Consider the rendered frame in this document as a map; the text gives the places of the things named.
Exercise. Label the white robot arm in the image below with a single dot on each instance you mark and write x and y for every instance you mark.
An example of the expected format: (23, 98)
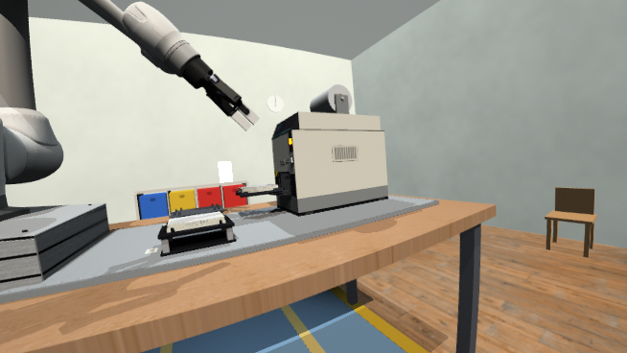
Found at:
(29, 150)

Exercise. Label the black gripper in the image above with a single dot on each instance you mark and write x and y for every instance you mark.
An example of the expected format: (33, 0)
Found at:
(198, 74)

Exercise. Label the white cylinder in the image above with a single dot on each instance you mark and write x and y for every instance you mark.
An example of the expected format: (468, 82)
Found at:
(325, 101)

